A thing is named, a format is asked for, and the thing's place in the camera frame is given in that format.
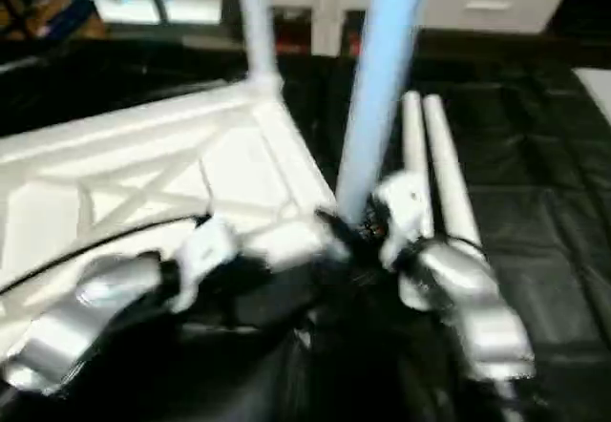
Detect white plastic table leg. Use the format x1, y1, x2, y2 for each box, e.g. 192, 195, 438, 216
422, 95, 483, 249
232, 0, 284, 96
399, 91, 436, 242
332, 0, 432, 227

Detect white plastic table top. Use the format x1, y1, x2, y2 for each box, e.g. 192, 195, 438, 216
0, 76, 352, 347

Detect black mat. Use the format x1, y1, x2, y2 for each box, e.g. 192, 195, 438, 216
0, 26, 611, 422

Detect white drawer unit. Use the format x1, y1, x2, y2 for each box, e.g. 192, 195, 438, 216
415, 0, 572, 36

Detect blue box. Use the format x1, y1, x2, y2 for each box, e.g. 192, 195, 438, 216
53, 0, 111, 41

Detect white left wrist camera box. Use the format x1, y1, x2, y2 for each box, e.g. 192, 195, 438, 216
172, 214, 242, 313

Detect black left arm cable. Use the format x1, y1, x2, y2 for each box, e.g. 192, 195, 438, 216
0, 214, 213, 294

